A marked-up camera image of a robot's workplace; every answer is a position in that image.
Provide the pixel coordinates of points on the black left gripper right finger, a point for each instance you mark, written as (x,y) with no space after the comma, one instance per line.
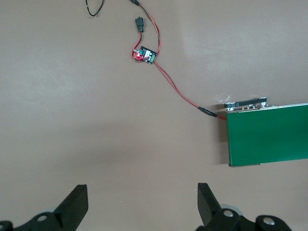
(207,207)

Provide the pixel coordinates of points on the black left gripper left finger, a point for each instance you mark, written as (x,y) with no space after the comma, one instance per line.
(72,207)

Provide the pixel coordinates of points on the green conveyor belt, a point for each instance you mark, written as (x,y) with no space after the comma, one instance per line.
(264,137)

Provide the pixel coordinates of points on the small black controller board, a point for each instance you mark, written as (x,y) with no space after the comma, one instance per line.
(148,55)

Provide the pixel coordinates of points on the black inline switch red lead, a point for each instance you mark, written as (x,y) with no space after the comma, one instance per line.
(140,24)

